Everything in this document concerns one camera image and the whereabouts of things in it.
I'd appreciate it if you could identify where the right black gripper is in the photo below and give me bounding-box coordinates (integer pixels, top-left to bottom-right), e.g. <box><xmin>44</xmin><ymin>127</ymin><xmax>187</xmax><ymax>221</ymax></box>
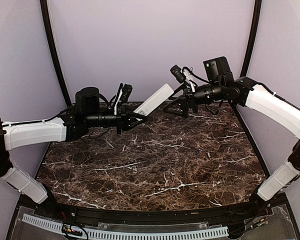
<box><xmin>163</xmin><ymin>80</ymin><xmax>224</xmax><ymax>117</ymax></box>

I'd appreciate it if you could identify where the white remote control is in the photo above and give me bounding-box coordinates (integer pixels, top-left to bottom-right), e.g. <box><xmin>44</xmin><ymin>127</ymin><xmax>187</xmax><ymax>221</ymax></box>
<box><xmin>133</xmin><ymin>83</ymin><xmax>174</xmax><ymax>116</ymax></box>

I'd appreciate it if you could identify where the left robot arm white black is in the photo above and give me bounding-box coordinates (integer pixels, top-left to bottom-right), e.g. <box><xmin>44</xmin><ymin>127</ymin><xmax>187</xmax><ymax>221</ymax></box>
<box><xmin>0</xmin><ymin>84</ymin><xmax>152</xmax><ymax>218</ymax></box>

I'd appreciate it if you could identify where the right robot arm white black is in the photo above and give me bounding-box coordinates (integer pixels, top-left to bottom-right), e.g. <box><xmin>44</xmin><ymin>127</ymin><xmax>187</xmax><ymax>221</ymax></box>
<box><xmin>164</xmin><ymin>56</ymin><xmax>300</xmax><ymax>217</ymax></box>

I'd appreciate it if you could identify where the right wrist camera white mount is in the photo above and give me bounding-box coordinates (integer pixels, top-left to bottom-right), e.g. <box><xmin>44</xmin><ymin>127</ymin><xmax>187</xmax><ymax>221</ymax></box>
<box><xmin>170</xmin><ymin>65</ymin><xmax>197</xmax><ymax>93</ymax></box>

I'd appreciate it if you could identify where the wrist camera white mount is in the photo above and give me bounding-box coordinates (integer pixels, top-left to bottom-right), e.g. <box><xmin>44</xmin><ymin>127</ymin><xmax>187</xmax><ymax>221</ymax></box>
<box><xmin>170</xmin><ymin>65</ymin><xmax>197</xmax><ymax>93</ymax></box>
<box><xmin>112</xmin><ymin>83</ymin><xmax>133</xmax><ymax>116</ymax></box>

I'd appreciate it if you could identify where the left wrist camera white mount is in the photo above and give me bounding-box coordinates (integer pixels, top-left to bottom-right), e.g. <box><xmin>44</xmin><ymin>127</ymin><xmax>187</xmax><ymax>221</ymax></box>
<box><xmin>112</xmin><ymin>83</ymin><xmax>133</xmax><ymax>116</ymax></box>

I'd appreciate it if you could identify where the right black frame post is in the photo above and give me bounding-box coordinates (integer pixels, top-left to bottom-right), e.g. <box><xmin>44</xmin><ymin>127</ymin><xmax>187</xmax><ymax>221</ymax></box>
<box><xmin>239</xmin><ymin>0</ymin><xmax>262</xmax><ymax>78</ymax></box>

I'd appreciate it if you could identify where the black frame post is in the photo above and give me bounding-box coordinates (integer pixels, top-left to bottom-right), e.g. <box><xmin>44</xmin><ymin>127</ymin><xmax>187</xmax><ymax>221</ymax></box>
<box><xmin>239</xmin><ymin>0</ymin><xmax>262</xmax><ymax>78</ymax></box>
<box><xmin>39</xmin><ymin>0</ymin><xmax>72</xmax><ymax>107</ymax></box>

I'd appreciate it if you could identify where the black front rail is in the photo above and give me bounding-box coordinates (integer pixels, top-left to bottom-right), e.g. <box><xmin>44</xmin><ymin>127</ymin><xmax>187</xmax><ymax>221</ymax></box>
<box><xmin>34</xmin><ymin>202</ymin><xmax>266</xmax><ymax>226</ymax></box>

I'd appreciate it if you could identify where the white slotted cable duct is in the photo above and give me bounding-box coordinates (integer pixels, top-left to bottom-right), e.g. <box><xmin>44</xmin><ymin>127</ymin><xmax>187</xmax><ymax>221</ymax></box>
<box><xmin>21</xmin><ymin>213</ymin><xmax>229</xmax><ymax>240</ymax></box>

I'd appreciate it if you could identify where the left black frame post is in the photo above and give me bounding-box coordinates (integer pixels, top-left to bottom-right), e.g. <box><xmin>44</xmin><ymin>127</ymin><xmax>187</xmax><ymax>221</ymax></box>
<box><xmin>39</xmin><ymin>0</ymin><xmax>72</xmax><ymax>107</ymax></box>

